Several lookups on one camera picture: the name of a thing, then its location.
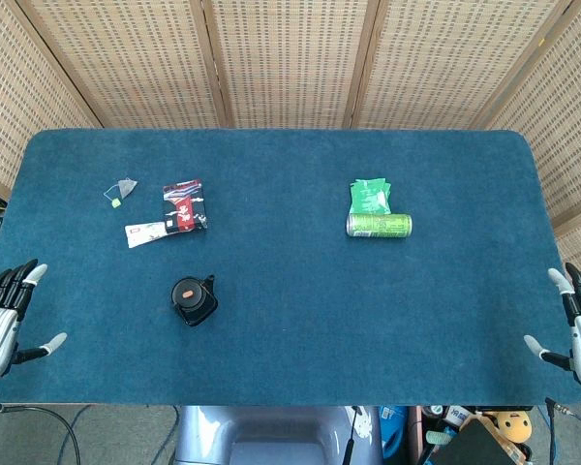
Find black round container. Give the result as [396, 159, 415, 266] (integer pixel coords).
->
[169, 274, 220, 328]

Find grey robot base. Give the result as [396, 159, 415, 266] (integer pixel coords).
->
[173, 405, 383, 465]

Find yellow plush toy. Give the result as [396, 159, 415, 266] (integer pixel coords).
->
[492, 410, 535, 445]

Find black notebook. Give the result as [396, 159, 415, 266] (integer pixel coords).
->
[434, 418, 520, 465]

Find white red sachet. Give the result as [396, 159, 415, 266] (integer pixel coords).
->
[124, 220, 170, 249]

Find grey tea bag green tag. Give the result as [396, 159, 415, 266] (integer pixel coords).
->
[103, 178, 138, 210]

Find blue box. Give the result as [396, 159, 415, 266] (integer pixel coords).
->
[378, 405, 411, 461]

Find black red snack packet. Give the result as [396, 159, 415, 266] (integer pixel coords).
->
[161, 178, 210, 233]

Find green drink can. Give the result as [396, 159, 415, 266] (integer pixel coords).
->
[345, 212, 413, 239]

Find green foil packet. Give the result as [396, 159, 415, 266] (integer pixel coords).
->
[348, 177, 393, 215]

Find blue table cloth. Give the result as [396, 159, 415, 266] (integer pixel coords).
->
[0, 128, 578, 407]

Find woven folding screen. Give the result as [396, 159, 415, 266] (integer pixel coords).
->
[0, 0, 581, 265]

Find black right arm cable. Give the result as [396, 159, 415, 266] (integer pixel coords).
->
[544, 397, 581, 465]

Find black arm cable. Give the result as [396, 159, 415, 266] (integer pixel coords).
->
[0, 404, 81, 465]
[544, 397, 581, 465]

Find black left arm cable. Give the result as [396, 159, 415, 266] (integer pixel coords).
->
[0, 404, 81, 465]

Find black strap on base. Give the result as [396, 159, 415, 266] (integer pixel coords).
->
[342, 405, 370, 465]

